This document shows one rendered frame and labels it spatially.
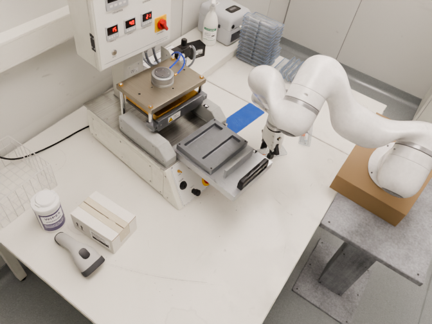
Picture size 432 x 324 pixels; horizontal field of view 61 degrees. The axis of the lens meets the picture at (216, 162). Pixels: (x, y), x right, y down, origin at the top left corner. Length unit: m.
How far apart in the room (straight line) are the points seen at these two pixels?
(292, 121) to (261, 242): 0.58
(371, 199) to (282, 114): 0.73
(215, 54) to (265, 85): 1.10
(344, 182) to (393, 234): 0.27
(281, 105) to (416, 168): 0.43
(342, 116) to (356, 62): 2.67
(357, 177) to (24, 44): 1.32
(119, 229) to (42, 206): 0.25
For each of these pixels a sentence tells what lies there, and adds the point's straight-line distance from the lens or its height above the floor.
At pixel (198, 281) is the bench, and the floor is 0.75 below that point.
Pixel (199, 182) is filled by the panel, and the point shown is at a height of 0.80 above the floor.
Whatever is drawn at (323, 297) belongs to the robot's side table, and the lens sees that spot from 2.22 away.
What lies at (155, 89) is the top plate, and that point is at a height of 1.11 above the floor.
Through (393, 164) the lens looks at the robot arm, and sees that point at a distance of 1.17.
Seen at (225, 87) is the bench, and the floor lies 0.75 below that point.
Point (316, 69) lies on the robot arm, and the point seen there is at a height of 1.42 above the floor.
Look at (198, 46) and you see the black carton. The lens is 2.02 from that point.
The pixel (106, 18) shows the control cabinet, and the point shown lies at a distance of 1.26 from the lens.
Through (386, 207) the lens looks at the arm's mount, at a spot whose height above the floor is 0.82.
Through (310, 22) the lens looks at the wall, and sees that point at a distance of 3.70.
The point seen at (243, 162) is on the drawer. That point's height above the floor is 0.97.
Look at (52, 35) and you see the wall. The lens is 1.53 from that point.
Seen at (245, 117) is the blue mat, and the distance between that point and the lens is 1.80.
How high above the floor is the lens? 1.93
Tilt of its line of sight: 49 degrees down
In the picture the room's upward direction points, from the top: 11 degrees clockwise
